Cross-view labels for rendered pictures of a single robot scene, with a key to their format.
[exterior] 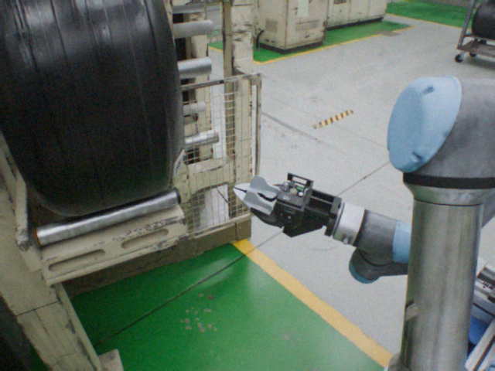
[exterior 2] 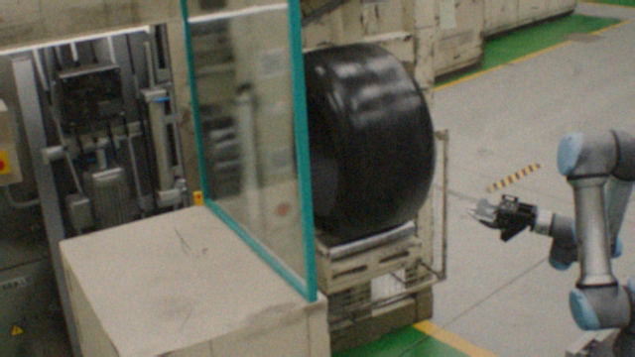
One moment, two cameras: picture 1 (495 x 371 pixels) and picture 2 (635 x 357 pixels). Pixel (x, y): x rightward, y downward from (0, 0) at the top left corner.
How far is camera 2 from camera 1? 1.71 m
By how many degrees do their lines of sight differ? 13
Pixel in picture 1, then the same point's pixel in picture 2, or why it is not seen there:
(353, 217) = (546, 216)
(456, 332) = (601, 248)
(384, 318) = not seen: outside the picture
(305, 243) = (498, 319)
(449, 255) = (590, 210)
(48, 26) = (380, 116)
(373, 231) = (560, 222)
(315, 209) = (522, 213)
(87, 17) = (396, 109)
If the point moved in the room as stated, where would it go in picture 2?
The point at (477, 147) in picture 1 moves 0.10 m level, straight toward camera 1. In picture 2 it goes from (592, 160) to (580, 173)
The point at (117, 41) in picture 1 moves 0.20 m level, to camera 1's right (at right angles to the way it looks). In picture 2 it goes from (411, 121) to (480, 117)
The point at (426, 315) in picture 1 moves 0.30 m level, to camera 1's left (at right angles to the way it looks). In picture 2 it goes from (585, 242) to (475, 249)
